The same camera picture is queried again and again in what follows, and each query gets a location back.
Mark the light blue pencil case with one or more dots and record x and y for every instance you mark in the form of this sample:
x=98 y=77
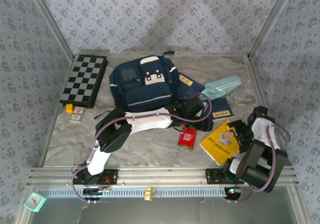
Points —
x=222 y=86

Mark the playing card box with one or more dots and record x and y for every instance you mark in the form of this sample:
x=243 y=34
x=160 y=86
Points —
x=77 y=114

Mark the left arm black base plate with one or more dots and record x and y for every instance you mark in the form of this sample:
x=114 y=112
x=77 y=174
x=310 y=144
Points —
x=111 y=176

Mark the aluminium frame post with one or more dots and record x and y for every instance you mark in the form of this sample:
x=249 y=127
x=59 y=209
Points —
x=50 y=21
x=271 y=21

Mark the folding chessboard box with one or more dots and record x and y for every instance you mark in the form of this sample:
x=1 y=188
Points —
x=83 y=78

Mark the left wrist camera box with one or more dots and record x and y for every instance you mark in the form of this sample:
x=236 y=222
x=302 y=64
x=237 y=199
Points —
x=205 y=106

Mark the yellow binder clip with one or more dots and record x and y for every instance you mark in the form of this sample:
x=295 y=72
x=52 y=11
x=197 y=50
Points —
x=149 y=194

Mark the yellow cartoon cover book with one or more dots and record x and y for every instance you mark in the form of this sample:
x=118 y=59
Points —
x=217 y=146

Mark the small yellow block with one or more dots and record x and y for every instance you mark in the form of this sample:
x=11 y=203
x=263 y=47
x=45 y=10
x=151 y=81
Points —
x=69 y=108

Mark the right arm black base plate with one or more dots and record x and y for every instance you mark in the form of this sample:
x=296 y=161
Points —
x=212 y=175

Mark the aluminium side rail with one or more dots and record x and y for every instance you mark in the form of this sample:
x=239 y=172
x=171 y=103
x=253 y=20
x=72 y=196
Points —
x=258 y=88

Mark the green alarm clock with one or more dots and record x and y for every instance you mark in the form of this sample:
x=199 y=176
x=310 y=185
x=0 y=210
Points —
x=35 y=202

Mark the aluminium mounting rail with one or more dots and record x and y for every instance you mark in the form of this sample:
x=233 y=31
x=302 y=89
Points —
x=162 y=175

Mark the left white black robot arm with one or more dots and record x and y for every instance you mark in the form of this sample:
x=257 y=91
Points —
x=150 y=120

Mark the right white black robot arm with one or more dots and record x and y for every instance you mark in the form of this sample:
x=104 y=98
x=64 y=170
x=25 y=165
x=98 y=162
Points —
x=262 y=131

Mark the red rectangular box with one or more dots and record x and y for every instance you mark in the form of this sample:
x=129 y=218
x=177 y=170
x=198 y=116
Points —
x=187 y=140

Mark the navy blue student backpack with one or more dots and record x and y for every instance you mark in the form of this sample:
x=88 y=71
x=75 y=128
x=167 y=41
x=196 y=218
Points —
x=145 y=91

